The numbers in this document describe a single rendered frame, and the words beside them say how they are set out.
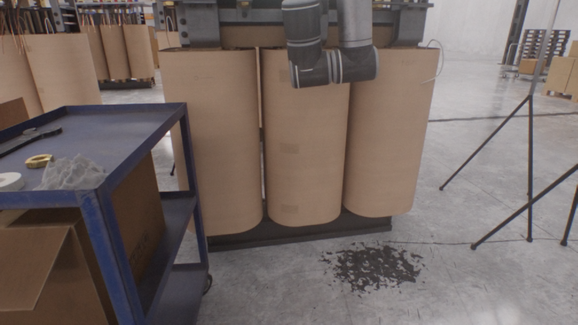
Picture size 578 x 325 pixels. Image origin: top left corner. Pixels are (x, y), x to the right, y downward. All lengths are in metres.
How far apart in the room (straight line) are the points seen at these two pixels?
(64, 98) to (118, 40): 3.88
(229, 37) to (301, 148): 0.58
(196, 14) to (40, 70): 2.26
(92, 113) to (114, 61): 5.83
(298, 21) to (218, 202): 0.91
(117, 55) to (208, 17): 5.85
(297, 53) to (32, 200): 0.70
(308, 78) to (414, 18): 0.69
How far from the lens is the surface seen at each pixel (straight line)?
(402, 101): 1.45
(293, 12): 0.87
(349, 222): 1.81
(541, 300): 1.89
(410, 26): 1.45
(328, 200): 1.51
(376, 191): 1.59
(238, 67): 1.23
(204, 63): 1.22
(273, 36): 1.35
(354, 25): 0.91
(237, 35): 1.34
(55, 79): 3.28
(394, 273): 1.69
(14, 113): 1.49
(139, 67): 6.92
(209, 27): 1.24
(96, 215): 0.60
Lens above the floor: 1.15
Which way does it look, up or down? 22 degrees down
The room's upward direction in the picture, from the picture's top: straight up
